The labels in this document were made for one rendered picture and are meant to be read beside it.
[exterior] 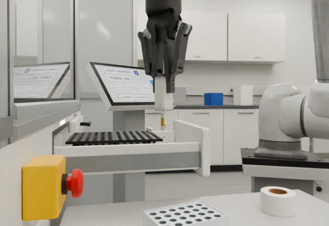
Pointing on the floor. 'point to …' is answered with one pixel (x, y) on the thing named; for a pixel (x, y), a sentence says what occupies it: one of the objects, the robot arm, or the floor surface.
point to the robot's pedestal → (284, 177)
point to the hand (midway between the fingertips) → (163, 93)
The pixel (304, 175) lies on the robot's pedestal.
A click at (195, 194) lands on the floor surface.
